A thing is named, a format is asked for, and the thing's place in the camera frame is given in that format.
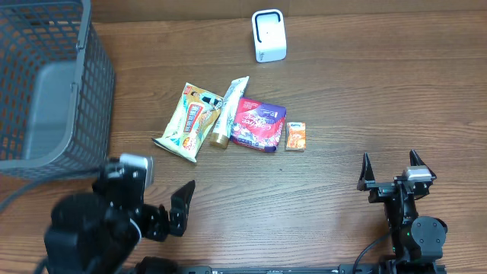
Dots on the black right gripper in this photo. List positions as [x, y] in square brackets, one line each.
[380, 189]

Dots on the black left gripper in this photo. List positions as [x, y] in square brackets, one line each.
[162, 224]

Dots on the yellow snack bag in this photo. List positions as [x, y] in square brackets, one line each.
[196, 113]

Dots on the orange tissue pack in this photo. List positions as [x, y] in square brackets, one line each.
[295, 136]

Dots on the red purple packet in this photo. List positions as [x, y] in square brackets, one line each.
[258, 125]

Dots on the white tube gold cap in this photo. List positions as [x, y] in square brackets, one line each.
[222, 130]

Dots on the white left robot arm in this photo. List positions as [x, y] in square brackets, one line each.
[95, 232]

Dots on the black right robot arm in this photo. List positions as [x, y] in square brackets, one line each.
[417, 241]

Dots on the white barcode scanner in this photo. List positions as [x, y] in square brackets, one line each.
[269, 35]

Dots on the grey plastic basket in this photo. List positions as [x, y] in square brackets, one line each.
[57, 87]

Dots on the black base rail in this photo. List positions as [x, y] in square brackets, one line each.
[155, 265]

